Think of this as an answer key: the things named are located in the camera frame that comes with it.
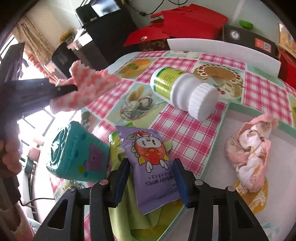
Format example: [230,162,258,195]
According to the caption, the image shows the black box with QR label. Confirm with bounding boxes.
[222,25,279,59]

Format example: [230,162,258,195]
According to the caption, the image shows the green dumbbell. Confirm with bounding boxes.
[239,20,253,30]

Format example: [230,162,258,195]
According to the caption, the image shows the yellow round sticker pack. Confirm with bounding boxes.
[234,178,268,214]

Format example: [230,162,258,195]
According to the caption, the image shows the wooden gift box with handle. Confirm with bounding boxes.
[278,23,296,58]

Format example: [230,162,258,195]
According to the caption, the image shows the white foam board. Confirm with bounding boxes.
[167,38,281,77]

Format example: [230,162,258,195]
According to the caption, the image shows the pink floral cloth bundle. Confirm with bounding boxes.
[225,113,278,192]

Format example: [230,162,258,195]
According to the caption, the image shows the pink white knitted cloth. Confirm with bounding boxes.
[50,60,121,114]

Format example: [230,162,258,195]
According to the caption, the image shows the light green cloth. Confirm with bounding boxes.
[109,131,183,240]

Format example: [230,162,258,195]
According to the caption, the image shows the patchwork cake print tablecloth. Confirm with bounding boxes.
[49,49,296,241]

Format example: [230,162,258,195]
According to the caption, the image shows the white shallow tray teal rim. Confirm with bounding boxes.
[167,102,295,240]

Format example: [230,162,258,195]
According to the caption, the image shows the red box with cutout handle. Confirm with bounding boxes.
[278,48,296,89]

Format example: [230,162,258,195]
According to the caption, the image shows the white green pill bottle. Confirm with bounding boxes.
[150,67,219,121]

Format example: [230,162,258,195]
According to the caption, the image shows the purple baby wipes pack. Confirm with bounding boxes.
[116,126,180,215]

